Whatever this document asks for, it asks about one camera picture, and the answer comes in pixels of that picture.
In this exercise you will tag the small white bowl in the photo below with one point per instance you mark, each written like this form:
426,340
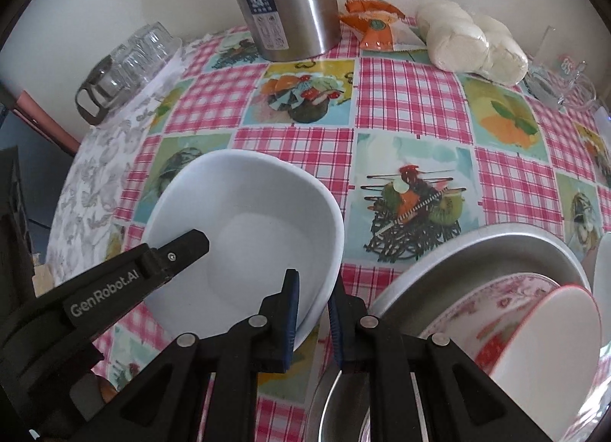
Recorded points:
604,280

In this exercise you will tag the glass cups in holder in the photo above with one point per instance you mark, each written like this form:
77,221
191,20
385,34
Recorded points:
129,65

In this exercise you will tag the bag of white buns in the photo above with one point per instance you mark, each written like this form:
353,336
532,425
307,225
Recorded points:
458,41

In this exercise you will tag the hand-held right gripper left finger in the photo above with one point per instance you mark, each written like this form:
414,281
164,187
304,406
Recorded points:
292,318

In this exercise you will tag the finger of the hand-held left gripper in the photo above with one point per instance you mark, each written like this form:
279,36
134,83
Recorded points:
119,282

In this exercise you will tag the orange snack packet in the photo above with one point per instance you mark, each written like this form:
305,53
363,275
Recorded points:
377,29

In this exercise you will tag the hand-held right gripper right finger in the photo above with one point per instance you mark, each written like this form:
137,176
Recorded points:
335,322

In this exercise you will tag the white floral tablecloth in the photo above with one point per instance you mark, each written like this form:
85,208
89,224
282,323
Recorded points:
90,184

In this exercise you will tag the stainless steel thermos jug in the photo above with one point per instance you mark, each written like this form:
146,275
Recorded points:
286,3

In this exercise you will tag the steel basin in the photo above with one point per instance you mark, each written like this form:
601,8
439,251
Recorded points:
501,246

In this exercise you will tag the glass mug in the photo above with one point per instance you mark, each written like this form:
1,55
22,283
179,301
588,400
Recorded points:
568,84

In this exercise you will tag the strawberry print white bowl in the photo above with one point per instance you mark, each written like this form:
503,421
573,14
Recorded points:
549,342

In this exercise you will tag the large white bowl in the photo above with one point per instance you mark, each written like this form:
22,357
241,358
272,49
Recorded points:
248,232

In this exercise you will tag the pink wooden bar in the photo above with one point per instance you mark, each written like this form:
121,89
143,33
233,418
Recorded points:
47,124

